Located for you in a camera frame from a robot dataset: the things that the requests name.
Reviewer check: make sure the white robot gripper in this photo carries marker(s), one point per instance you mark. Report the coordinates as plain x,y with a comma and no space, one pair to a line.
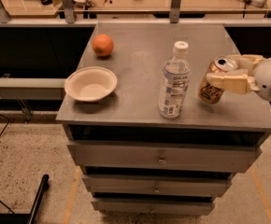
268,78

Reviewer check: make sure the orange LaCroix soda can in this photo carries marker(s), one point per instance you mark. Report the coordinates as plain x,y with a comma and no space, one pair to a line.
208,93

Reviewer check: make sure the clear plastic water bottle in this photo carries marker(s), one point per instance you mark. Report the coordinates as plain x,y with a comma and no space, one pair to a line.
174,81

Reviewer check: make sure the top grey drawer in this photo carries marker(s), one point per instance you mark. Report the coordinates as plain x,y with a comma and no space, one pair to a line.
208,158

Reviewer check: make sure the grey drawer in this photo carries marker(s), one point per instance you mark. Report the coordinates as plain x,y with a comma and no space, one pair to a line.
151,206
167,186
208,158

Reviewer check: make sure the grey drawer cabinet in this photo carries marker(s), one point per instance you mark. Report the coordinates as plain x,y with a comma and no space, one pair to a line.
142,136

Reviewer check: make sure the orange fruit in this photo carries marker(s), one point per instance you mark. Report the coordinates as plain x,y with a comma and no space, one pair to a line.
102,45

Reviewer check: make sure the white paper bowl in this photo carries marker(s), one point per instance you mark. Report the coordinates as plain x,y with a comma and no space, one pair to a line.
90,84

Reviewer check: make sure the middle grey drawer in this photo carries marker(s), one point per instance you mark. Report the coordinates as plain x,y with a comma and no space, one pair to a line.
167,186

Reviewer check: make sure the bottom grey drawer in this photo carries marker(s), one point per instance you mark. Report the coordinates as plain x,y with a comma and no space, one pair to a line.
151,206

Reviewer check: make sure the black metal stand leg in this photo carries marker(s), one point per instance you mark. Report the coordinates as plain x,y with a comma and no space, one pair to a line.
29,218

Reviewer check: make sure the grey metal rail frame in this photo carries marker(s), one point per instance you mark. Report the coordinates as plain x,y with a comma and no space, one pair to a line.
229,12

